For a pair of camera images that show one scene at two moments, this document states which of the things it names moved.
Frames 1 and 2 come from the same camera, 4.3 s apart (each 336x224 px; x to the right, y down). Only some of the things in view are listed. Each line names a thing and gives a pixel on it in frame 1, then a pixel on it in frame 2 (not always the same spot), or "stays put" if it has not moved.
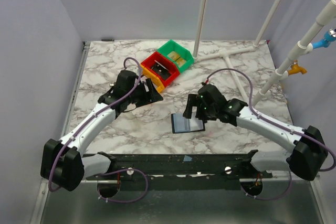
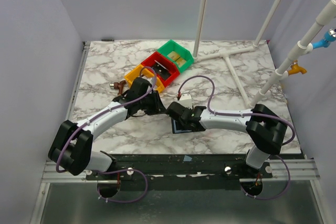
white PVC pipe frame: [303, 48] stays put
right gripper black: [196, 104] → [180, 123]
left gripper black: [151, 96] → [158, 108]
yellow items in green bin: [180, 61] stays put
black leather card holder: [180, 124] stays put
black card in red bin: [160, 69] stays put
